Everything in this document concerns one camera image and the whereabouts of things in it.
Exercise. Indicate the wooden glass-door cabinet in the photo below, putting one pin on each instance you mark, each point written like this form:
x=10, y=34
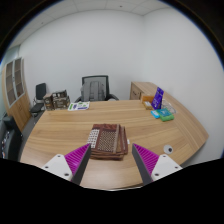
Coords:
x=15, y=90

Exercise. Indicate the grey mesh office chair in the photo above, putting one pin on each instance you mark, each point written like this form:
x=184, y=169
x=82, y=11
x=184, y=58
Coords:
x=95, y=90

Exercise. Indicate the brown patterned towel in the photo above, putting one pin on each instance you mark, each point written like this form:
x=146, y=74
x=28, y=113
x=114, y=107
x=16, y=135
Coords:
x=108, y=141

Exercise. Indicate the low wooden side cabinet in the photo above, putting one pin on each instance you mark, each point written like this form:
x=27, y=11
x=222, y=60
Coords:
x=138, y=90

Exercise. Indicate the orange box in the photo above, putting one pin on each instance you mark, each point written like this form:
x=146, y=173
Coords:
x=146, y=98

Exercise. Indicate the purple package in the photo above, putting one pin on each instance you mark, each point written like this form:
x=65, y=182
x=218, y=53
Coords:
x=157, y=98

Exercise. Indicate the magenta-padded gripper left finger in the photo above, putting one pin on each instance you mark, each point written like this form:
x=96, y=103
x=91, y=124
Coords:
x=75, y=160

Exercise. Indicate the small beige packet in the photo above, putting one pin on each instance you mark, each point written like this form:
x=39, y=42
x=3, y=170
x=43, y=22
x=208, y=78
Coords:
x=148, y=105

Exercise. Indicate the green tissue pack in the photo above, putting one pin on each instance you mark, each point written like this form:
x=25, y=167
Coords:
x=165, y=115

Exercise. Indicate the white printed paper sheet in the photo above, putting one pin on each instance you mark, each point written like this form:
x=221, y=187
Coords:
x=79, y=106

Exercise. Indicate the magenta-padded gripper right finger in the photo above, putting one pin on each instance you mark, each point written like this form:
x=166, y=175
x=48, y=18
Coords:
x=148, y=160

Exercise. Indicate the tall dark cardboard box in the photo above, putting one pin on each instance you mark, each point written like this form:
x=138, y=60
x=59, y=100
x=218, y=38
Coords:
x=48, y=101

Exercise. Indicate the blue tissue pack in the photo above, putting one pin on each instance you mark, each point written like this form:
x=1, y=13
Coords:
x=155, y=114

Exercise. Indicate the large dark cardboard box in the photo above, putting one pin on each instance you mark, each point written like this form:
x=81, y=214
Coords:
x=61, y=99

